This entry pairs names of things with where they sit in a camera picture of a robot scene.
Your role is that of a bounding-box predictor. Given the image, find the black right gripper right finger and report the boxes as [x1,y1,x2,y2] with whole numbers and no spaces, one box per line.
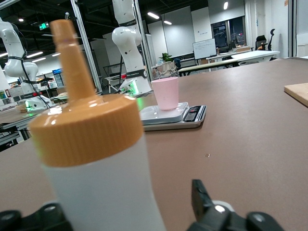
[186,179,284,231]

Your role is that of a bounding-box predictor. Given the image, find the black office chair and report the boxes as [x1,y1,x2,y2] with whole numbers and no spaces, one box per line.
[255,28,276,51]

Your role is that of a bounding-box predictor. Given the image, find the long wooden desk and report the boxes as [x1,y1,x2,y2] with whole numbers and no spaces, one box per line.
[178,59,259,73]

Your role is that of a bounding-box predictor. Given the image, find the whiteboard on stand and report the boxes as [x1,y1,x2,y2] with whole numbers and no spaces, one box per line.
[192,38,217,61]

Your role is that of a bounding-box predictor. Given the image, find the pink plastic cup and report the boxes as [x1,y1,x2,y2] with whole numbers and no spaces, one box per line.
[151,77,180,111]

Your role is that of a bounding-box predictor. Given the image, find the wooden cutting board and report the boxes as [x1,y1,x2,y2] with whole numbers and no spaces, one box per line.
[283,82,308,108]

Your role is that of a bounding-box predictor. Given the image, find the glass door drinks fridge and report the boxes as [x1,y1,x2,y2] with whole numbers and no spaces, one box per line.
[52,68,65,89]

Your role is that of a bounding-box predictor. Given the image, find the green potted plant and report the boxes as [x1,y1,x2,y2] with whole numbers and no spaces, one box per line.
[158,52,174,64]

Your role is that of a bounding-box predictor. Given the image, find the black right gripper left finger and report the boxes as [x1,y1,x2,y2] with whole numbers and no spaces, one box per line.
[0,203,73,231]

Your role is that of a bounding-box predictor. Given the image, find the aluminium frame post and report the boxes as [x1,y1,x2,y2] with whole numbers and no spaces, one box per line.
[70,0,104,94]

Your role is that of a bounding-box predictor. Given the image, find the brown table cover sheet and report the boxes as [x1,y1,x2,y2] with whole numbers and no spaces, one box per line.
[0,56,308,231]

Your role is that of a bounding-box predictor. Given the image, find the silver digital kitchen scale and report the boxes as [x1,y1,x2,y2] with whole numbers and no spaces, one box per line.
[139,102,207,132]

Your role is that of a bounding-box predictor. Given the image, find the clear sauce bottle orange cap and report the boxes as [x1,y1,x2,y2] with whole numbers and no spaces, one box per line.
[28,19,168,231]

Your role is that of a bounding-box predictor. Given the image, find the white desk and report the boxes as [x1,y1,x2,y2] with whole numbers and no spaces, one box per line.
[206,50,281,67]

